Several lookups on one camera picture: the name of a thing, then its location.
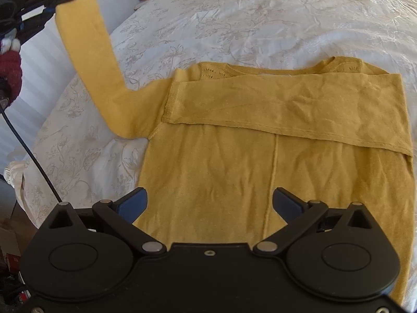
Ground person's left forearm red sleeve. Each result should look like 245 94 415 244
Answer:
0 50 23 106

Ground white floral bedspread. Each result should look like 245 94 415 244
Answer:
4 0 417 232

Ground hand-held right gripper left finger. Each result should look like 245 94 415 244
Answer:
48 187 163 256

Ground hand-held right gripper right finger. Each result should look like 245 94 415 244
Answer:
253 187 374 256

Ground black cable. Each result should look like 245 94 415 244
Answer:
0 99 63 204

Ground person's left hand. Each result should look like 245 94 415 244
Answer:
0 37 21 54

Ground mustard yellow knit sweater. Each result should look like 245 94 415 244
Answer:
55 0 416 304

